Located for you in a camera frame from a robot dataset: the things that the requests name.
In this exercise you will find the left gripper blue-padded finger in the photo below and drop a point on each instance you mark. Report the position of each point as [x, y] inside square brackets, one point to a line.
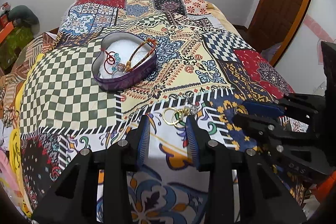
[264, 109]

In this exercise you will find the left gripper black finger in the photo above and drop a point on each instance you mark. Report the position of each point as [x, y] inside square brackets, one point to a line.
[297, 152]

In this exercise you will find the purple heart-shaped jewelry box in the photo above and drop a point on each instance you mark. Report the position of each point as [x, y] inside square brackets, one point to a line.
[125, 59]

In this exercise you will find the colourful patchwork bed cover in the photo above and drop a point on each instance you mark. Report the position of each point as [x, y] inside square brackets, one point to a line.
[201, 60]

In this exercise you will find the pink slipper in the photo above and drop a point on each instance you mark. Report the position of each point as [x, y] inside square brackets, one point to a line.
[7, 174]

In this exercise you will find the yellow blanket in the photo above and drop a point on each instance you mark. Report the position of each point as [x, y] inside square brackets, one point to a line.
[15, 143]

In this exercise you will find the brown wooden door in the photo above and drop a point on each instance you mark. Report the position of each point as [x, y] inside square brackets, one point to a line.
[275, 23]

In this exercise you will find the striped orange brown blanket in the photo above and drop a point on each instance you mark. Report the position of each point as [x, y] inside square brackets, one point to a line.
[12, 82]

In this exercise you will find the orange box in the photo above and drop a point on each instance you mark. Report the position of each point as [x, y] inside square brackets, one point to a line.
[6, 31]

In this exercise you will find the dark green pillow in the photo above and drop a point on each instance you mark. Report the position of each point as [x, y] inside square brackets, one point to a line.
[21, 15]

